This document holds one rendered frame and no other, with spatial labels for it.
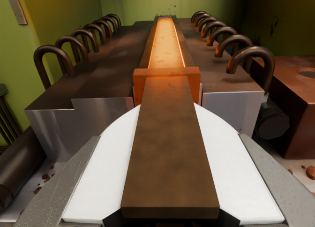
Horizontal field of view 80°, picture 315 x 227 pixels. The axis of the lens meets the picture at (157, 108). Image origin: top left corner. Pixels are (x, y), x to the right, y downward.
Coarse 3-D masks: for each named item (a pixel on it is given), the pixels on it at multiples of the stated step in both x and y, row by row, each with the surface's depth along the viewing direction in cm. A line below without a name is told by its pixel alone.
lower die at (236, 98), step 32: (128, 32) 38; (192, 32) 34; (96, 64) 25; (128, 64) 22; (192, 64) 18; (224, 64) 20; (64, 96) 18; (96, 96) 16; (128, 96) 15; (224, 96) 15; (256, 96) 15; (32, 128) 17; (64, 128) 17; (96, 128) 17; (64, 160) 20
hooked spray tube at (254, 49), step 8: (248, 48) 15; (256, 48) 15; (264, 48) 15; (232, 56) 16; (240, 56) 15; (248, 56) 15; (264, 56) 15; (272, 56) 15; (232, 64) 16; (264, 64) 16; (272, 64) 16; (232, 72) 16; (264, 72) 16; (272, 72) 16; (264, 80) 16; (264, 88) 17; (264, 96) 17
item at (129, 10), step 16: (112, 0) 54; (128, 0) 54; (144, 0) 53; (160, 0) 53; (176, 0) 53; (192, 0) 53; (208, 0) 53; (224, 0) 53; (240, 0) 53; (128, 16) 56; (144, 16) 56; (176, 16) 55; (224, 16) 55; (240, 16) 55
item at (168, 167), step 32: (160, 32) 27; (160, 64) 16; (160, 96) 11; (192, 96) 14; (160, 128) 8; (192, 128) 8; (160, 160) 7; (192, 160) 7; (128, 192) 6; (160, 192) 6; (192, 192) 6; (160, 224) 6; (192, 224) 7
